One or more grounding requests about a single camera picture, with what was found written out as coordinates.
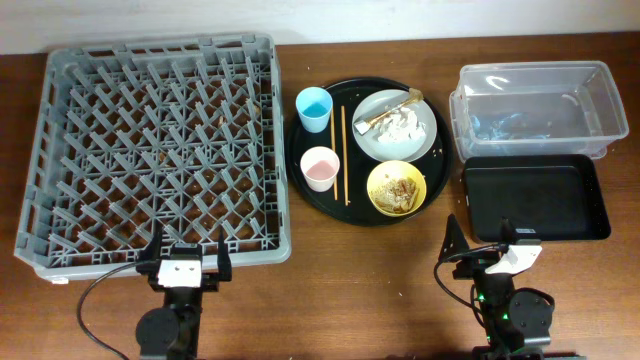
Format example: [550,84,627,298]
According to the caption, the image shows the wooden chopstick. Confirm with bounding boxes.
[340,105,350,206]
[330,105,338,201]

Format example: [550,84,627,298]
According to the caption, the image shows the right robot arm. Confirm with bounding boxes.
[433,214,555,360]

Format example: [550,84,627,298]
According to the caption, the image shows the grey plastic dishwasher rack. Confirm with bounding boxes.
[14,34,292,284]

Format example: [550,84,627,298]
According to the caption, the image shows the gold foil wrapper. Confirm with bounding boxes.
[353,88,424,135]

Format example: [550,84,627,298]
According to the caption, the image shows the yellow bowl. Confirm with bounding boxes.
[366,160,428,217]

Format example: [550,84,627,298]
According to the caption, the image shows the right wooden chopstick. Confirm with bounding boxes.
[340,105,350,206]

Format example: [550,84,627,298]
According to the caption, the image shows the round black serving tray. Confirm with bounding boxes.
[284,77,453,226]

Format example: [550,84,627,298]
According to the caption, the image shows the white paper napkin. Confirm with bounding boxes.
[375,107,425,144]

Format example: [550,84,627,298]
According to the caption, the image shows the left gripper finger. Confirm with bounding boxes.
[147,223,163,260]
[217,232,232,280]

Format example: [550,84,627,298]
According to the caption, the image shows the food scraps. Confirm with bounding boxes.
[372,178,419,214]

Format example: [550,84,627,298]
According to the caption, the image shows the black rectangular tray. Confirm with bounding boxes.
[463,154,611,242]

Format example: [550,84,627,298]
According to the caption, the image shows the left wooden chopstick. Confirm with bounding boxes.
[330,105,338,201]

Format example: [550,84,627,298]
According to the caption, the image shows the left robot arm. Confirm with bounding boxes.
[136,228,232,359]

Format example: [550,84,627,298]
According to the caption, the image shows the clear plastic bin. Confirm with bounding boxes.
[449,61,629,161]

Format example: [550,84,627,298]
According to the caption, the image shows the grey round plate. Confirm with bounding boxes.
[352,89,437,162]

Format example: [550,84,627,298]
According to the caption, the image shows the light blue plastic cup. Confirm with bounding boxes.
[295,87,333,133]

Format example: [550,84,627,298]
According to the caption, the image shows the pink plastic cup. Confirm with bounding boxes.
[300,146,340,192]

